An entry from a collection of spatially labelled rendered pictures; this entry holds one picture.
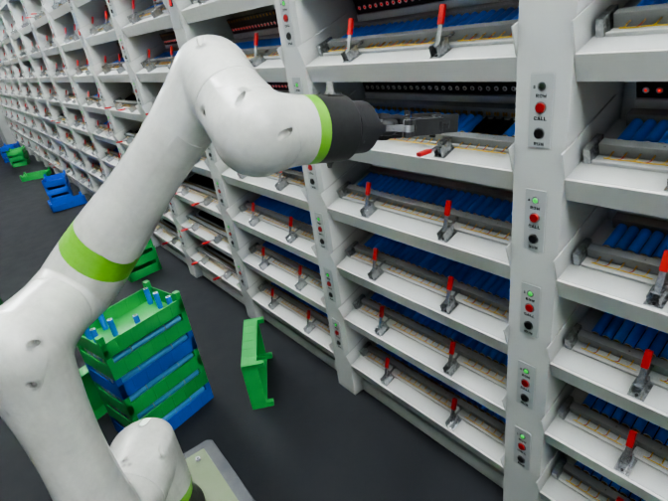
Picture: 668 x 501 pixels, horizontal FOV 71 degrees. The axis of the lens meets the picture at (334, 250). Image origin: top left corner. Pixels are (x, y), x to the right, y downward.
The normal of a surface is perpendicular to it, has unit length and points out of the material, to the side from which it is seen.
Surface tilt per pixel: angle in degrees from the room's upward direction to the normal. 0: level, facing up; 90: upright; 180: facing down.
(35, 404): 96
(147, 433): 11
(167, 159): 106
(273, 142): 92
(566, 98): 90
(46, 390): 98
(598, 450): 19
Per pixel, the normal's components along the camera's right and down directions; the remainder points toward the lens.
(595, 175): -0.37, -0.72
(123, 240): 0.45, 0.57
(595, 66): -0.68, 0.64
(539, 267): -0.77, 0.37
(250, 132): 0.07, 0.26
